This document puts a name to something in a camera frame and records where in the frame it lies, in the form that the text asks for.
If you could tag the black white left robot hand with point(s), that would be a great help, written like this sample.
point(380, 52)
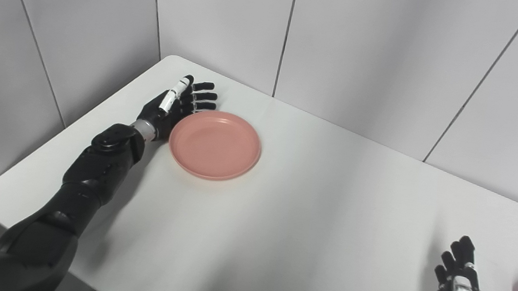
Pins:
point(165, 110)

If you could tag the pink round plate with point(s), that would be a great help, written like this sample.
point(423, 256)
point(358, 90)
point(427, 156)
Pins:
point(215, 145)

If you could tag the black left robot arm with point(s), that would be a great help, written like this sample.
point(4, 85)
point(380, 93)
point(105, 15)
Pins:
point(84, 181)

